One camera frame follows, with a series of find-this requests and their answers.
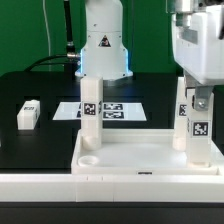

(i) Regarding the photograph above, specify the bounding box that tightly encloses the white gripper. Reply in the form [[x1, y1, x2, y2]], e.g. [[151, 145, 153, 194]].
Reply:
[[171, 6, 224, 111]]

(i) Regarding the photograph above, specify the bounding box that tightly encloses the white desk top tray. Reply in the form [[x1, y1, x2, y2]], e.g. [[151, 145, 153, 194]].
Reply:
[[71, 129, 224, 176]]

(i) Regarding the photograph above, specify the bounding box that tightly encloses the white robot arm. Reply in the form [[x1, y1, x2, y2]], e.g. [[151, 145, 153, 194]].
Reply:
[[76, 0, 224, 111]]

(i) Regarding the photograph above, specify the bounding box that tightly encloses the white fiducial marker plate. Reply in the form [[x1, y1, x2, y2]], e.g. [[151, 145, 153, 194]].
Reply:
[[53, 102, 146, 121]]

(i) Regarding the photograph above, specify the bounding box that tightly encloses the white L-shaped obstacle fence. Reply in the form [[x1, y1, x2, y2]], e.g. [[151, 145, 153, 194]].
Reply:
[[0, 174, 224, 203]]

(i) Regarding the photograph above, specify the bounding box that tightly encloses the black vertical cable with connector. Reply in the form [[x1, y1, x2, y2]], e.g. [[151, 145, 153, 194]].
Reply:
[[63, 0, 81, 62]]

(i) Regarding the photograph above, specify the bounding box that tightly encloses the black cable on table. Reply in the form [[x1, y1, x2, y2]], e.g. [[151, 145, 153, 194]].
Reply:
[[23, 54, 81, 72]]

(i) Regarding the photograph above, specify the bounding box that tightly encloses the thin white hanging cable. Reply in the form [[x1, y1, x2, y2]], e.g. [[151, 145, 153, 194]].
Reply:
[[41, 0, 53, 72]]

